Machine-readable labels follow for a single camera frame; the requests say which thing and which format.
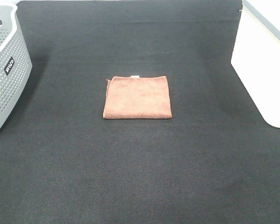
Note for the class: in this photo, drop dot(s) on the brown towel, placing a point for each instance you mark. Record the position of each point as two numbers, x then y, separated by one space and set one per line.
137 98

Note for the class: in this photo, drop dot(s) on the black table mat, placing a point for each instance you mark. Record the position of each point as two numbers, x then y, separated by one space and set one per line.
215 162

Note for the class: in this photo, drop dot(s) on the white plastic storage bin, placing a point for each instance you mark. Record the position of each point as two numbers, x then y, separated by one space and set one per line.
256 56

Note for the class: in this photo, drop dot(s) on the grey perforated laundry basket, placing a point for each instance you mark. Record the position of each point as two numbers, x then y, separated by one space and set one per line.
15 62

